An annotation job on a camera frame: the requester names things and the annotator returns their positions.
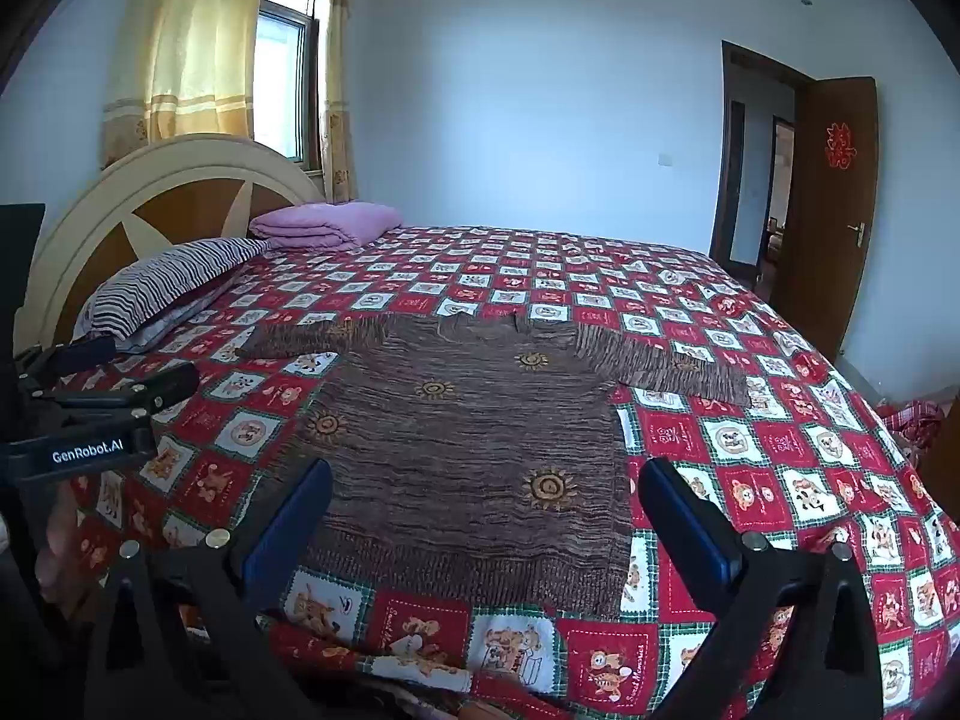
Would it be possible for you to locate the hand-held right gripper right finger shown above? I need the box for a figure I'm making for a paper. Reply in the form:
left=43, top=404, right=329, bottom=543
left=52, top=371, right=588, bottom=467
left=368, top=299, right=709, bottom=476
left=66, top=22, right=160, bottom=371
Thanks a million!
left=637, top=456, right=886, bottom=720

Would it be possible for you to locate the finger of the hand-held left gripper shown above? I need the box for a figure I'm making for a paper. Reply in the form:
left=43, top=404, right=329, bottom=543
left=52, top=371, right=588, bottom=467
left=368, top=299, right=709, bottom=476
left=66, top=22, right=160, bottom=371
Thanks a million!
left=15, top=335, right=119, bottom=391
left=52, top=362, right=200, bottom=422

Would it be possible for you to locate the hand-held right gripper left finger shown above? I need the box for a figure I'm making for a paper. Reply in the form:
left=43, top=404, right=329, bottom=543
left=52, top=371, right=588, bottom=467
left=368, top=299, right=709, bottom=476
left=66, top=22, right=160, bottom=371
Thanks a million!
left=82, top=457, right=335, bottom=720

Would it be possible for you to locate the brown knitted sweater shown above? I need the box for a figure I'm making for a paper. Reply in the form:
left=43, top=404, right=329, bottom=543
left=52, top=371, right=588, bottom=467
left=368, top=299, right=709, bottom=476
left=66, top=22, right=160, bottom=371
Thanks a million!
left=236, top=313, right=753, bottom=614

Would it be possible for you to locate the person's left hand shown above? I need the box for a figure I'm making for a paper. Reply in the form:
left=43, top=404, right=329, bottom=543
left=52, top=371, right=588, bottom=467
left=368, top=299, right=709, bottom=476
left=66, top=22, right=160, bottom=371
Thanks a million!
left=37, top=499, right=87, bottom=601

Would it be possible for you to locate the red bear-print bedspread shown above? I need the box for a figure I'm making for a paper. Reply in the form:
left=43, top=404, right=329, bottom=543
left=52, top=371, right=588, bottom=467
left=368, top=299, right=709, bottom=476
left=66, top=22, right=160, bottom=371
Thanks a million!
left=67, top=223, right=953, bottom=720

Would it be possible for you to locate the striped pillow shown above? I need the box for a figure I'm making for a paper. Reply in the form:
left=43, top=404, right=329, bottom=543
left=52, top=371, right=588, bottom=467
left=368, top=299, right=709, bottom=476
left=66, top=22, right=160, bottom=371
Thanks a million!
left=73, top=236, right=272, bottom=353

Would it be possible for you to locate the cream and wood headboard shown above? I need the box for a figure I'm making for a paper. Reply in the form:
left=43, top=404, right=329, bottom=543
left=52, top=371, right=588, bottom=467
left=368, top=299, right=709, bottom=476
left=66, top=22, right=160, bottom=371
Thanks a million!
left=13, top=133, right=331, bottom=353

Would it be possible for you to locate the red cloth pile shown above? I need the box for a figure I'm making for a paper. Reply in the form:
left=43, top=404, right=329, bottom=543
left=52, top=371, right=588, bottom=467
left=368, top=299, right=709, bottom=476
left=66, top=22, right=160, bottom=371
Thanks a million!
left=874, top=399, right=946, bottom=466

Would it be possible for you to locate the folded pink blanket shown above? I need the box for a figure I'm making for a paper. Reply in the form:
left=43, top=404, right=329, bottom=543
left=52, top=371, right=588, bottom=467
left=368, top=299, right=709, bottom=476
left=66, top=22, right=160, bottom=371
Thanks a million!
left=249, top=201, right=404, bottom=252

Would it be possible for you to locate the brown wooden door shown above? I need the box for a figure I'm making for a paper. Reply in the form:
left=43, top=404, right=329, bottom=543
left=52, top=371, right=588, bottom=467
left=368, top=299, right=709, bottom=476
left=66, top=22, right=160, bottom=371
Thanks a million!
left=769, top=76, right=878, bottom=365

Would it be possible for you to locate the wide yellow curtain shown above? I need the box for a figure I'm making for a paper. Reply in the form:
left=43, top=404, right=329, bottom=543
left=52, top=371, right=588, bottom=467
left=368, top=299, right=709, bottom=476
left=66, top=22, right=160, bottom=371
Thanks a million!
left=101, top=0, right=271, bottom=170

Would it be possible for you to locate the narrow yellow curtain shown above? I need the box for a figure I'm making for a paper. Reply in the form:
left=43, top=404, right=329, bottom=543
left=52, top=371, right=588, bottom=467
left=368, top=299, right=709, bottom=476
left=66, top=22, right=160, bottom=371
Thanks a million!
left=319, top=0, right=359, bottom=205

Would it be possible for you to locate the window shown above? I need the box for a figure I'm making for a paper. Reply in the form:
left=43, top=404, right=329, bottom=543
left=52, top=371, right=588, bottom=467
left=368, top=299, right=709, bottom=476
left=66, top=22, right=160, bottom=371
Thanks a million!
left=251, top=0, right=323, bottom=170

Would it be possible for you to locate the red paper door decoration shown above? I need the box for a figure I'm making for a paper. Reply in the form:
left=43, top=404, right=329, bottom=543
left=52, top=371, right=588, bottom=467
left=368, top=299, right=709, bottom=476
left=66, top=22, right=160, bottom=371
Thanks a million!
left=823, top=120, right=856, bottom=168

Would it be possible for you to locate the dark wooden door frame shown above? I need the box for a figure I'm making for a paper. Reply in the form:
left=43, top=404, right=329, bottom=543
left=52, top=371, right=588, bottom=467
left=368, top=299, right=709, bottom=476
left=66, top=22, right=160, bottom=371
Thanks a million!
left=709, top=40, right=815, bottom=290

